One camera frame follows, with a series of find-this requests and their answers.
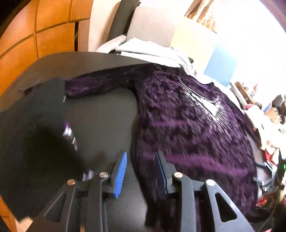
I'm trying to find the grey garment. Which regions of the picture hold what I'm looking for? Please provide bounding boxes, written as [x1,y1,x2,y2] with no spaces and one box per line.
[96,36,197,76]

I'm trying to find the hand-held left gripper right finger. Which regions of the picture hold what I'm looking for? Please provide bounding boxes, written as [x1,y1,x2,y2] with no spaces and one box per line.
[155,151,255,232]

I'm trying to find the grey yellow blue armchair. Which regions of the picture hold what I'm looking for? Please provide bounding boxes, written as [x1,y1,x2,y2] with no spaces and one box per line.
[88,0,239,87]

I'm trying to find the beige sweater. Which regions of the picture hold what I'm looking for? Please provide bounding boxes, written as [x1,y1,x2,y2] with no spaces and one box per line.
[246,105,286,155]

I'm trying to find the orange wooden wardrobe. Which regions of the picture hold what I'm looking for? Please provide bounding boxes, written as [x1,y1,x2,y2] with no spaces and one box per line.
[0,0,93,232]

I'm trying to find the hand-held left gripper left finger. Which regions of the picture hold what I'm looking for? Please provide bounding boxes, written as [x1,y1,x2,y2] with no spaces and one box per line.
[31,152,128,232]

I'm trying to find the black cloth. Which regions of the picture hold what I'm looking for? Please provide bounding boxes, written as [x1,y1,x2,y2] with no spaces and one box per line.
[0,77,86,221]

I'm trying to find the leopard print purple flower garment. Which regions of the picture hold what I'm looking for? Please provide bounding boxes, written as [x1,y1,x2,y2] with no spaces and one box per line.
[63,120,94,181]

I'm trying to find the beige patterned curtain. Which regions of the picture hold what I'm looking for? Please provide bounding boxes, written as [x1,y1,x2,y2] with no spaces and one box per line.
[184,0,224,34]

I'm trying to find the dark purple velvet garment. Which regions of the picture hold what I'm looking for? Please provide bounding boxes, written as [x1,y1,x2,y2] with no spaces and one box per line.
[65,64,266,226]

